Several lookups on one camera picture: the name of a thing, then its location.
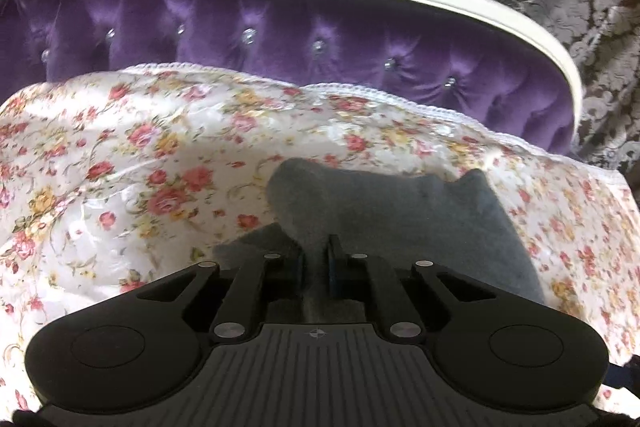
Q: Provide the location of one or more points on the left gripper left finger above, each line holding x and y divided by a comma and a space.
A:
258, 283

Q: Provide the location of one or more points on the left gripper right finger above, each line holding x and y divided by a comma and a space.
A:
372, 282

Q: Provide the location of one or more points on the grey argyle sweater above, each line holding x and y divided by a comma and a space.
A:
402, 219

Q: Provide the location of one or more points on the floral bed sheet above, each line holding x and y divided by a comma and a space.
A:
112, 180

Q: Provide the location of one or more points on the purple tufted chaise sofa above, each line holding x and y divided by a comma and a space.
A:
476, 57

